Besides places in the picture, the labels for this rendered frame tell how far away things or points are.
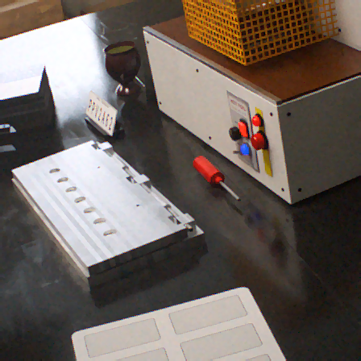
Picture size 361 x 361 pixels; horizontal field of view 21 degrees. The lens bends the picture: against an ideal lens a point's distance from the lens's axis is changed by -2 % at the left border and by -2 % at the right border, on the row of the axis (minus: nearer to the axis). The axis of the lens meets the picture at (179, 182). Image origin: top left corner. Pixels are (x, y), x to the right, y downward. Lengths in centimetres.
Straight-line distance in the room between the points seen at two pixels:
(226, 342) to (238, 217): 36
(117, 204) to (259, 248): 27
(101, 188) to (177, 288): 32
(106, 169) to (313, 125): 42
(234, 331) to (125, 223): 34
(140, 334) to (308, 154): 44
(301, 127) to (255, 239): 20
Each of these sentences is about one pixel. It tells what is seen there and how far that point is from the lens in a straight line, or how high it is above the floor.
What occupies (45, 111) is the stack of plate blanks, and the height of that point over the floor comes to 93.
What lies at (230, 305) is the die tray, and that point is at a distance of 141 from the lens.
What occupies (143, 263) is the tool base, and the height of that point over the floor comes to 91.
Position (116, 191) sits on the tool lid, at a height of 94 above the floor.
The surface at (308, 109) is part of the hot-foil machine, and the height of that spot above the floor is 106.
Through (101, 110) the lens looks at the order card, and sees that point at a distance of 206.
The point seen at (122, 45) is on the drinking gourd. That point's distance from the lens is 224.
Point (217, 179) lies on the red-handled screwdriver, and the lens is 173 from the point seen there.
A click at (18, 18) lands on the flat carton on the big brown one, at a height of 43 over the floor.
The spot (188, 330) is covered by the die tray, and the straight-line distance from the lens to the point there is 138.
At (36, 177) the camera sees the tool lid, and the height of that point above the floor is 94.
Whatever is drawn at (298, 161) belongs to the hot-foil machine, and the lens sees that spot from 161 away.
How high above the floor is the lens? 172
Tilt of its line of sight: 27 degrees down
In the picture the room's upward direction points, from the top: 12 degrees counter-clockwise
